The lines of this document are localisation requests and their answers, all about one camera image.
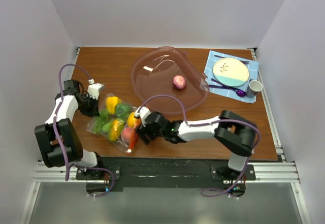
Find pink fake peach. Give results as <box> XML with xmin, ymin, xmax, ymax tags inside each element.
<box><xmin>121</xmin><ymin>127</ymin><xmax>134</xmax><ymax>144</ymax></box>

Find clear zip top bag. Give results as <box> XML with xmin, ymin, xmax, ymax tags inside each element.
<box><xmin>87</xmin><ymin>93</ymin><xmax>141</xmax><ymax>154</ymax></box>

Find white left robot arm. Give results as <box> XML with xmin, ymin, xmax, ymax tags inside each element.
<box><xmin>35</xmin><ymin>79</ymin><xmax>105</xmax><ymax>180</ymax></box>

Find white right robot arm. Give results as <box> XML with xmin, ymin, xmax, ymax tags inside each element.
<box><xmin>135</xmin><ymin>107</ymin><xmax>258</xmax><ymax>180</ymax></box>

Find green fake grapes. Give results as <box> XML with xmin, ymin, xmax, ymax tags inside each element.
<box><xmin>92</xmin><ymin>109</ymin><xmax>112</xmax><ymax>135</ymax></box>

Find yellow fake pepper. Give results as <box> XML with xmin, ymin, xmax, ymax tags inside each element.
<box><xmin>105</xmin><ymin>96</ymin><xmax>121</xmax><ymax>115</ymax></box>

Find yellow fake lemon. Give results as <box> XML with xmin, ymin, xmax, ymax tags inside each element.
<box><xmin>126</xmin><ymin>112</ymin><xmax>138</xmax><ymax>128</ymax></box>

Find green fake cucumber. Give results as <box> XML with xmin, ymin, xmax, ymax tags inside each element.
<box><xmin>101</xmin><ymin>122</ymin><xmax>111</xmax><ymax>133</ymax></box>

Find green fake pepper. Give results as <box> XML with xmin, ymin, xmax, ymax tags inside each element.
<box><xmin>115</xmin><ymin>103</ymin><xmax>134</xmax><ymax>121</ymax></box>

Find orange yellow fake mango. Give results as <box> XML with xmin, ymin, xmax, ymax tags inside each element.
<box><xmin>108</xmin><ymin>118</ymin><xmax>125</xmax><ymax>142</ymax></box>

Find clear plastic bowl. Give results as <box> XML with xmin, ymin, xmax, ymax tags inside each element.
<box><xmin>131</xmin><ymin>46</ymin><xmax>209</xmax><ymax>115</ymax></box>

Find purple fork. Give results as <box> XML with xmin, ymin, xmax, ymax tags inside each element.
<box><xmin>211</xmin><ymin>79</ymin><xmax>238</xmax><ymax>91</ymax></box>

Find blue checked cloth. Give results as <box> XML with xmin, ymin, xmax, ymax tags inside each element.
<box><xmin>204</xmin><ymin>50</ymin><xmax>259</xmax><ymax>104</ymax></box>

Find purple spoon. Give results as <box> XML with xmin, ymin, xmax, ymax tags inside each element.
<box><xmin>209</xmin><ymin>85</ymin><xmax>247</xmax><ymax>98</ymax></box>

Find cream and blue plate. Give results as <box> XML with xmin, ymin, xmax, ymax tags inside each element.
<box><xmin>212</xmin><ymin>58</ymin><xmax>249</xmax><ymax>87</ymax></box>

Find grey white mug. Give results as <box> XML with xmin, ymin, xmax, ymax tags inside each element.
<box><xmin>246</xmin><ymin>79</ymin><xmax>263</xmax><ymax>98</ymax></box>

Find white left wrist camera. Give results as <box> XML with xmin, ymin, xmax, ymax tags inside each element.
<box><xmin>87</xmin><ymin>83</ymin><xmax>105</xmax><ymax>100</ymax></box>

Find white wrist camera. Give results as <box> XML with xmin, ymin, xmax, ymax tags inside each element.
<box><xmin>134</xmin><ymin>106</ymin><xmax>151</xmax><ymax>126</ymax></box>
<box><xmin>87</xmin><ymin>83</ymin><xmax>105</xmax><ymax>100</ymax></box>

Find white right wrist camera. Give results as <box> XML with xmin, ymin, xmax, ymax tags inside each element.
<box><xmin>134</xmin><ymin>106</ymin><xmax>151</xmax><ymax>126</ymax></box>

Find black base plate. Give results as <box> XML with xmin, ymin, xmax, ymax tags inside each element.
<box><xmin>76</xmin><ymin>155</ymin><xmax>256</xmax><ymax>193</ymax></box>

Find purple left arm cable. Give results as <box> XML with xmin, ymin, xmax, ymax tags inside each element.
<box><xmin>53</xmin><ymin>63</ymin><xmax>94</xmax><ymax>181</ymax></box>

